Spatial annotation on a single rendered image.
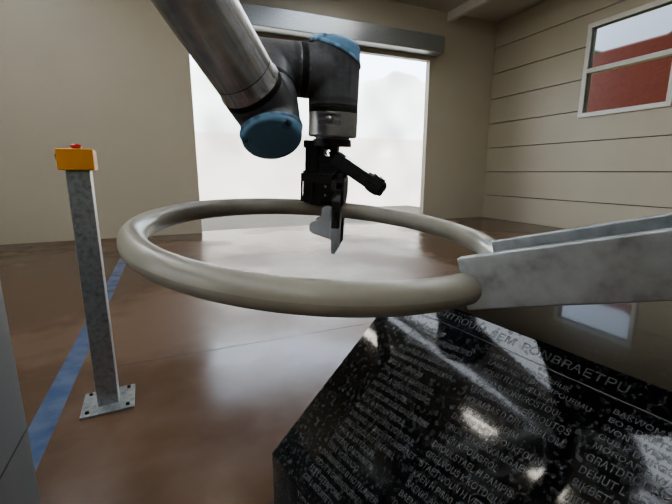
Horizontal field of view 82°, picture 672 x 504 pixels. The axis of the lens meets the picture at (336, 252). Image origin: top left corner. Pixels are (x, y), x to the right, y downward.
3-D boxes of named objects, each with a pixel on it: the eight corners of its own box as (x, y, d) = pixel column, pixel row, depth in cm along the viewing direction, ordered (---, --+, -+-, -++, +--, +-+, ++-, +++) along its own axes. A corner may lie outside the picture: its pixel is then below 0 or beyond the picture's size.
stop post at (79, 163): (135, 385, 184) (107, 149, 162) (134, 407, 166) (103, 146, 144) (85, 395, 175) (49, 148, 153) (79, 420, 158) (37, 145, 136)
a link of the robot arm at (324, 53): (301, 42, 71) (354, 47, 73) (300, 113, 74) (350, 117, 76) (310, 26, 62) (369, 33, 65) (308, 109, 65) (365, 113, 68)
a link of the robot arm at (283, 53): (231, 60, 58) (313, 68, 61) (231, 20, 64) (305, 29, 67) (233, 113, 65) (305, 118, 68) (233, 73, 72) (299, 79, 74)
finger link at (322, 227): (309, 252, 75) (312, 204, 75) (339, 254, 75) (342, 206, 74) (306, 252, 72) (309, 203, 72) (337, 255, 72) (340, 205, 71)
